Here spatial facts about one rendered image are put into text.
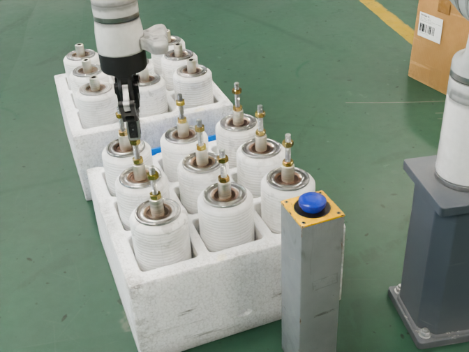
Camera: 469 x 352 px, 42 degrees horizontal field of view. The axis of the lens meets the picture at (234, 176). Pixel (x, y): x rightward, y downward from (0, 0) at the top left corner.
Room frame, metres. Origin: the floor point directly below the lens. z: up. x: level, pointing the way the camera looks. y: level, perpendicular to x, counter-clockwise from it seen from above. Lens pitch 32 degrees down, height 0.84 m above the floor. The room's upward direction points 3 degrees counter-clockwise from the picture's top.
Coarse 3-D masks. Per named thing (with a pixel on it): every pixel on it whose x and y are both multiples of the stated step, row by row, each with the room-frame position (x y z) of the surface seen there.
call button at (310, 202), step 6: (312, 192) 0.75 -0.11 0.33; (300, 198) 0.73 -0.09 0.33; (306, 198) 0.73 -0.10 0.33; (312, 198) 0.73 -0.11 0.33; (318, 198) 0.73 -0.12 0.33; (324, 198) 0.73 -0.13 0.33; (300, 204) 0.72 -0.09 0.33; (306, 204) 0.72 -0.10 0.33; (312, 204) 0.72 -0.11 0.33; (318, 204) 0.71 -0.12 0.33; (324, 204) 0.72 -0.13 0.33; (306, 210) 0.71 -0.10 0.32; (312, 210) 0.71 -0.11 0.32; (318, 210) 0.71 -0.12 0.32
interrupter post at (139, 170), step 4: (132, 164) 0.94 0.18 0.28; (140, 164) 0.93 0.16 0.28; (144, 164) 0.94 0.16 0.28; (136, 168) 0.93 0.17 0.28; (140, 168) 0.93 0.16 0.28; (144, 168) 0.93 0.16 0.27; (136, 172) 0.93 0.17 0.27; (140, 172) 0.93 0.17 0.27; (144, 172) 0.93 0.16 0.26; (136, 176) 0.93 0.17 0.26; (140, 176) 0.93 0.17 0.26; (144, 176) 0.93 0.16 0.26; (140, 180) 0.93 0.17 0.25
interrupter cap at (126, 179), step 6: (132, 168) 0.97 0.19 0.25; (156, 168) 0.96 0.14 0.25; (126, 174) 0.95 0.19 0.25; (132, 174) 0.95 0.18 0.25; (120, 180) 0.92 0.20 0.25; (126, 180) 0.92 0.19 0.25; (132, 180) 0.93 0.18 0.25; (144, 180) 0.93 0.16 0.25; (156, 180) 0.92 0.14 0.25; (126, 186) 0.91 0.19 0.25; (132, 186) 0.90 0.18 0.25; (138, 186) 0.90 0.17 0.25; (144, 186) 0.90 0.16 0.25
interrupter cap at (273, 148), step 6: (246, 144) 1.03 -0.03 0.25; (252, 144) 1.03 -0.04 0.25; (270, 144) 1.03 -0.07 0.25; (276, 144) 1.03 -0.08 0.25; (246, 150) 1.01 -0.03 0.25; (252, 150) 1.01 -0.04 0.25; (270, 150) 1.01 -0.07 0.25; (276, 150) 1.00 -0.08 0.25; (252, 156) 0.98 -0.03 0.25; (258, 156) 0.98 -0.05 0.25; (264, 156) 0.98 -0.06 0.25; (270, 156) 0.98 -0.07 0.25
